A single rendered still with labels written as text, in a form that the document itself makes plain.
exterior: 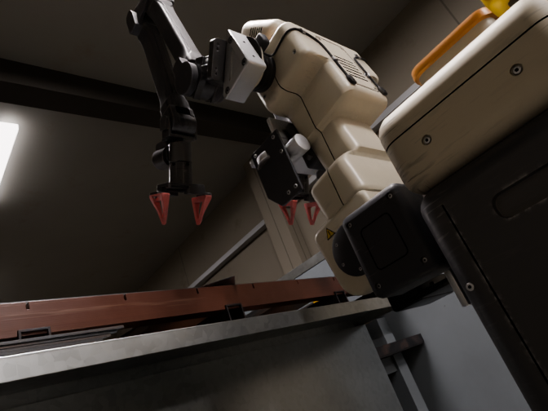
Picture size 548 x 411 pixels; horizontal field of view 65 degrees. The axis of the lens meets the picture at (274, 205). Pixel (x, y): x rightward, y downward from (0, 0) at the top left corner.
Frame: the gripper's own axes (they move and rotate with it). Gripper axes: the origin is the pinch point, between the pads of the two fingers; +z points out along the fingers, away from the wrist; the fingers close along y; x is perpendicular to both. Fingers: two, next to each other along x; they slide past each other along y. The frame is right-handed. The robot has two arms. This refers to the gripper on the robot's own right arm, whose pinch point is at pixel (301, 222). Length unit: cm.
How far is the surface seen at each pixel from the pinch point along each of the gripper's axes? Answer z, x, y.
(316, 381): 40.0, 20.8, 18.9
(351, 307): 22.3, 29.4, 15.2
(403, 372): 51, 12, -34
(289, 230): -7, -235, -227
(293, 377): 38, 20, 26
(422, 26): -176, -78, -243
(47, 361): 20, 34, 82
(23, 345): 19, 25, 83
